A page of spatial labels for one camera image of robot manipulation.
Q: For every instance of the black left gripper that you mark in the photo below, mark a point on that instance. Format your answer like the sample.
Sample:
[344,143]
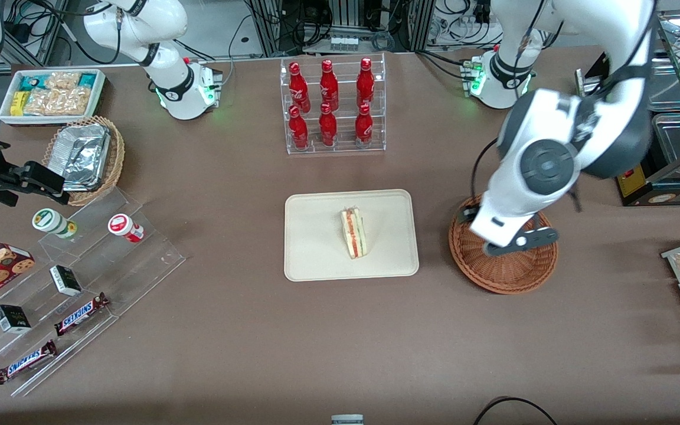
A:
[466,214]

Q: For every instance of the triangular sandwich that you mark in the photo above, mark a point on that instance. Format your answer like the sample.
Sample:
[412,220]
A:
[355,236]

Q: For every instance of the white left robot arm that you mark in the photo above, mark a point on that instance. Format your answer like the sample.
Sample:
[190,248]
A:
[543,165]

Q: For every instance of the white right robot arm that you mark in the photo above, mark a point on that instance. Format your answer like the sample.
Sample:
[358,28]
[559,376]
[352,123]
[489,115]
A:
[163,65]

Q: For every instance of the round brown wicker basket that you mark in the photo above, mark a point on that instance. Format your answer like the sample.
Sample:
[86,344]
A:
[511,274]

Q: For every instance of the oval light wicker basket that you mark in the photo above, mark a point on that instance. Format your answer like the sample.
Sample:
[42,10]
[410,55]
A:
[114,159]

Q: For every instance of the beige rectangular serving tray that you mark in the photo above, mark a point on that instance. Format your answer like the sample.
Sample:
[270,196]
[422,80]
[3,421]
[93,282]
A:
[316,236]

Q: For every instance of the green lidded snack cup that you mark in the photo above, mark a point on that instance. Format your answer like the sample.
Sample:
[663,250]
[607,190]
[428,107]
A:
[51,221]

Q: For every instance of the stacked foil containers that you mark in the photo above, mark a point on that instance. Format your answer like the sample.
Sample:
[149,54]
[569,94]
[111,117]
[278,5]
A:
[83,156]

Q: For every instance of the white rectangular snack bin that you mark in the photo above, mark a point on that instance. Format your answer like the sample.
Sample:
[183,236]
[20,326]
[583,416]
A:
[6,115]

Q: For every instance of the yellow snack pack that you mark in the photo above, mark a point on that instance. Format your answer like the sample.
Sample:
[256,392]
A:
[19,103]

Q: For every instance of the large clear bag of crackers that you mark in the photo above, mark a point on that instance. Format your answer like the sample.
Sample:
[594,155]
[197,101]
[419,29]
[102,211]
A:
[56,101]

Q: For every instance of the small dark green box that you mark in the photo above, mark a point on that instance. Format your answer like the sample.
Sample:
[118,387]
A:
[12,319]
[65,280]

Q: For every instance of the red lidded snack cup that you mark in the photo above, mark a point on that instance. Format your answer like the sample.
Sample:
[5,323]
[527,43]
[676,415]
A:
[124,227]

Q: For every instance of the teal snack pack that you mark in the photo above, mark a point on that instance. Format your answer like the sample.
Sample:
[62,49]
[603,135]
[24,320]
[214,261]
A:
[33,81]
[87,79]

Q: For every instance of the small clear bag of crackers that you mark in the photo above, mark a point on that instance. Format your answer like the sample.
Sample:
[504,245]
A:
[62,79]

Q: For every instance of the clear acrylic stepped stand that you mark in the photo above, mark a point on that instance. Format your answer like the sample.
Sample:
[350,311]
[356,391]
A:
[127,265]

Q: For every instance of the brown Snickers bar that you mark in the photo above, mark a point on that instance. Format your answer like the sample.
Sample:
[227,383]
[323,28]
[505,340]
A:
[80,314]
[26,362]

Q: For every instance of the black food warmer cabinet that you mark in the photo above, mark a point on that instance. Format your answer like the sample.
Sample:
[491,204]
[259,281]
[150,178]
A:
[670,192]

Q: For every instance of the red cola bottle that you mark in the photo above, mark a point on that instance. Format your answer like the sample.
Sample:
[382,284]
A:
[327,127]
[365,84]
[298,130]
[298,88]
[329,87]
[364,127]

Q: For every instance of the clear acrylic bottle rack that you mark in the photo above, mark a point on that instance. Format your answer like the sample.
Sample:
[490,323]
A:
[346,147]

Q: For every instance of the small grey box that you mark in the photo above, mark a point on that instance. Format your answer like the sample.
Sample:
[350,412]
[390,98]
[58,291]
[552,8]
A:
[347,419]

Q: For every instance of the aluminium frame rack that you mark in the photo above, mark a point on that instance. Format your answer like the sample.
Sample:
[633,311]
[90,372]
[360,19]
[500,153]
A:
[411,26]

